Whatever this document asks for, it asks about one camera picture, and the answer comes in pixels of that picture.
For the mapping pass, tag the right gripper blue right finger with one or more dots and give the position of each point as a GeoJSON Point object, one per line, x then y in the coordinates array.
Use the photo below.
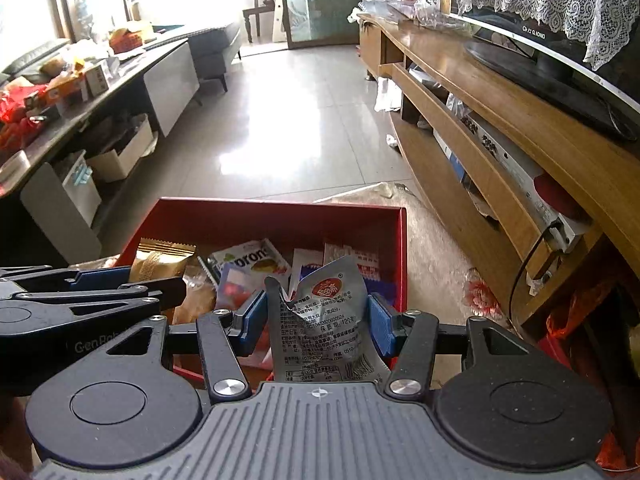
{"type": "Point", "coordinates": [384, 324]}

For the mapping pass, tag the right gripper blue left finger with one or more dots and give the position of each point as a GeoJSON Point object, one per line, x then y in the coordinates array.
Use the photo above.
{"type": "Point", "coordinates": [247, 324]}

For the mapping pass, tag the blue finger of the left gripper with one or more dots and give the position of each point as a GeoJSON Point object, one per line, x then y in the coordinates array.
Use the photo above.
{"type": "Point", "coordinates": [99, 279]}

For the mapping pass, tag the gold snack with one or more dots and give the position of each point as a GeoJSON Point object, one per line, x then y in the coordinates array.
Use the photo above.
{"type": "Point", "coordinates": [156, 259]}

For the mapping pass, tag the clear rice cake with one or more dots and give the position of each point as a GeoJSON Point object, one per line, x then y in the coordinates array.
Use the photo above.
{"type": "Point", "coordinates": [201, 295]}

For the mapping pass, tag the silver foil snack packet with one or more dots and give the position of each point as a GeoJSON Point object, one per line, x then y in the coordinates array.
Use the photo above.
{"type": "Point", "coordinates": [322, 334]}

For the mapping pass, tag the red white snack packet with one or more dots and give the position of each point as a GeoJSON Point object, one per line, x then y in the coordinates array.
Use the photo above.
{"type": "Point", "coordinates": [368, 262]}

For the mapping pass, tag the green white cracker packet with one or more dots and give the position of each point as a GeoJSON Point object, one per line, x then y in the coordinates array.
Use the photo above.
{"type": "Point", "coordinates": [255, 256]}

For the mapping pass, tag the red cardboard box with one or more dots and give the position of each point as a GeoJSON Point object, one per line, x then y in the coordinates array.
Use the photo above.
{"type": "Point", "coordinates": [219, 224]}

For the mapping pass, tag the cardboard box under table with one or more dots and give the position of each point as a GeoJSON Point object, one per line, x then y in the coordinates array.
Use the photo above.
{"type": "Point", "coordinates": [121, 143]}

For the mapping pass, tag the dark long side table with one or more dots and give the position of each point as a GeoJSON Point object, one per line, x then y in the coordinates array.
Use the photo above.
{"type": "Point", "coordinates": [39, 222]}

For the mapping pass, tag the blue white box on shelf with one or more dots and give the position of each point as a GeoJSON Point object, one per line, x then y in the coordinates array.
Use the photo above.
{"type": "Point", "coordinates": [450, 156]}

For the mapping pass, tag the red snack bags on table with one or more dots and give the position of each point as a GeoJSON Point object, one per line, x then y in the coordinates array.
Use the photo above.
{"type": "Point", "coordinates": [18, 130]}

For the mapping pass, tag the white box on table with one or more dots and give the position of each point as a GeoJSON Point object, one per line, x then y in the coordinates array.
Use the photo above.
{"type": "Point", "coordinates": [97, 78]}

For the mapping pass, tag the wooden tv cabinet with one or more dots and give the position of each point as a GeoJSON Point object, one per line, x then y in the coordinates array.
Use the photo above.
{"type": "Point", "coordinates": [546, 203]}

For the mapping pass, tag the white plastic bag on floor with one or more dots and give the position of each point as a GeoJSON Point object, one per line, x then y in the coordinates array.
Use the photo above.
{"type": "Point", "coordinates": [389, 96]}

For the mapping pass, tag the grey sofa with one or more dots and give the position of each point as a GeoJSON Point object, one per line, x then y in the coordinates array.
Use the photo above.
{"type": "Point", "coordinates": [213, 51]}

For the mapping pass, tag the curved television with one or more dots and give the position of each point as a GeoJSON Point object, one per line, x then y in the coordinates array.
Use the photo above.
{"type": "Point", "coordinates": [552, 66]}

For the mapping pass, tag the glass sliding door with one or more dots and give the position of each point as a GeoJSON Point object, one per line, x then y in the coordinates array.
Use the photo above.
{"type": "Point", "coordinates": [319, 23]}

